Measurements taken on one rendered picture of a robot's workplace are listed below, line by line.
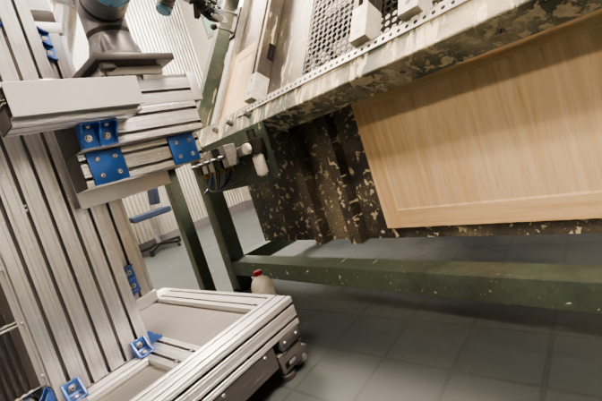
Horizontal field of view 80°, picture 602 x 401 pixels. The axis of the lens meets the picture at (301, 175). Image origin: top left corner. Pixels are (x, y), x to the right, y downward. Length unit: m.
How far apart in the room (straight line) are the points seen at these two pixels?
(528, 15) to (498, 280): 0.65
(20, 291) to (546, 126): 1.42
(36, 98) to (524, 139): 1.20
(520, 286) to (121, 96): 1.09
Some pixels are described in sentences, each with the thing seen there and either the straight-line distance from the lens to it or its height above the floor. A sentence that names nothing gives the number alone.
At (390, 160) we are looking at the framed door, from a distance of 1.39.
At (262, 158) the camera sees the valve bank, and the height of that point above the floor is 0.66.
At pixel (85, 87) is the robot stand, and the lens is 0.93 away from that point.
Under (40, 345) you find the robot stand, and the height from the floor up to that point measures 0.39.
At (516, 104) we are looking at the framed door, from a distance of 1.19.
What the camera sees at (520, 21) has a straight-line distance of 0.97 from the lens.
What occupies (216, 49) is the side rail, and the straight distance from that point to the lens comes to 2.32.
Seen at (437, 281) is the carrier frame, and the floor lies 0.15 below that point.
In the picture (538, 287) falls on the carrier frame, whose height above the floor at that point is 0.16.
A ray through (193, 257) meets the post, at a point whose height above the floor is 0.29.
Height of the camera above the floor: 0.67
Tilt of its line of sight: 4 degrees down
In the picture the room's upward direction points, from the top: 17 degrees counter-clockwise
